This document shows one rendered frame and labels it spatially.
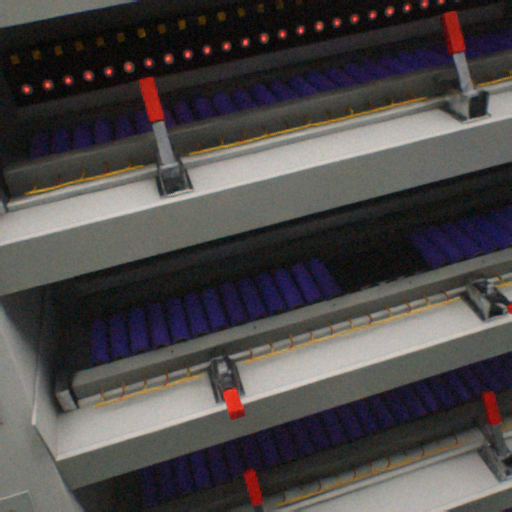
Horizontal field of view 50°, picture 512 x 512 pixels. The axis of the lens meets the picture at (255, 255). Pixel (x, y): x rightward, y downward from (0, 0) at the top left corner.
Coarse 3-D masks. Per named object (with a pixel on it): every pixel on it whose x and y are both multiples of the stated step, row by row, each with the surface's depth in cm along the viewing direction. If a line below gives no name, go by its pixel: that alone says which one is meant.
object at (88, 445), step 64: (448, 192) 67; (192, 256) 62; (64, 320) 62; (384, 320) 55; (448, 320) 54; (64, 384) 50; (192, 384) 51; (256, 384) 50; (320, 384) 50; (384, 384) 53; (64, 448) 48; (128, 448) 48; (192, 448) 50
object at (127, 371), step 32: (480, 256) 57; (384, 288) 55; (416, 288) 55; (448, 288) 56; (288, 320) 53; (320, 320) 54; (160, 352) 52; (192, 352) 52; (96, 384) 51; (128, 384) 52
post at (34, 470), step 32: (32, 288) 55; (0, 320) 43; (32, 320) 52; (0, 352) 43; (32, 352) 49; (0, 384) 44; (32, 384) 47; (0, 416) 45; (32, 416) 45; (0, 448) 45; (32, 448) 46; (0, 480) 46; (32, 480) 47; (64, 480) 48
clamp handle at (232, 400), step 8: (224, 368) 49; (224, 376) 49; (224, 384) 47; (232, 384) 47; (224, 392) 46; (232, 392) 45; (224, 400) 46; (232, 400) 44; (240, 400) 44; (232, 408) 43; (240, 408) 43; (232, 416) 43; (240, 416) 43
